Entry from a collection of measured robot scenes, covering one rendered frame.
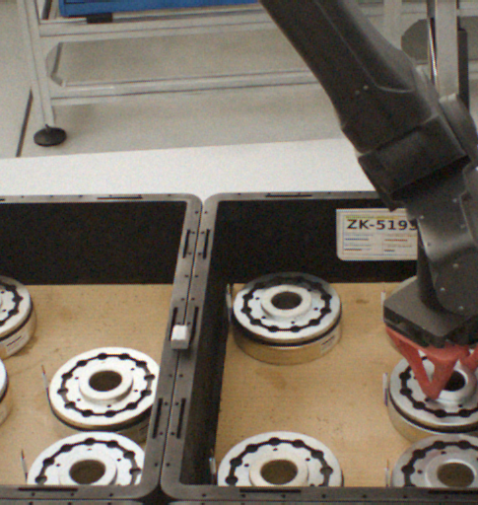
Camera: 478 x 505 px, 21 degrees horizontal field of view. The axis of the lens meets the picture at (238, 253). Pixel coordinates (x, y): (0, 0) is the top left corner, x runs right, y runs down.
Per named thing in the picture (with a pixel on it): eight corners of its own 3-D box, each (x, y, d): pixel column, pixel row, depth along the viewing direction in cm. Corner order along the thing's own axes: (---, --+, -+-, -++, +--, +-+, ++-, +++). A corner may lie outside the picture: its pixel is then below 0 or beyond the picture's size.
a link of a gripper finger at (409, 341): (499, 387, 112) (504, 300, 106) (443, 429, 108) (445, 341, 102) (439, 351, 116) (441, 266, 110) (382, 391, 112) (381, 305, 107)
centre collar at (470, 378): (418, 365, 115) (418, 360, 114) (474, 365, 114) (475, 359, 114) (422, 404, 111) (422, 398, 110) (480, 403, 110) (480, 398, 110)
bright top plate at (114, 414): (62, 351, 120) (61, 346, 120) (170, 352, 119) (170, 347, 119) (38, 428, 112) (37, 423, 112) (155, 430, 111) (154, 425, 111)
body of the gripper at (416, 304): (521, 298, 108) (526, 224, 104) (440, 355, 103) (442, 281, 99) (461, 265, 112) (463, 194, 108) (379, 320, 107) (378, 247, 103)
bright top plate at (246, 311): (238, 275, 128) (238, 270, 127) (341, 276, 127) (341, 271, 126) (229, 342, 120) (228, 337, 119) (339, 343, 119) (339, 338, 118)
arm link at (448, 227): (451, 82, 97) (351, 136, 100) (476, 164, 88) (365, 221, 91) (519, 195, 103) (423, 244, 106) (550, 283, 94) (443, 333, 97)
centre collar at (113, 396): (84, 366, 117) (83, 361, 117) (138, 367, 117) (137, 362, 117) (73, 403, 114) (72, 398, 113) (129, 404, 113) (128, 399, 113)
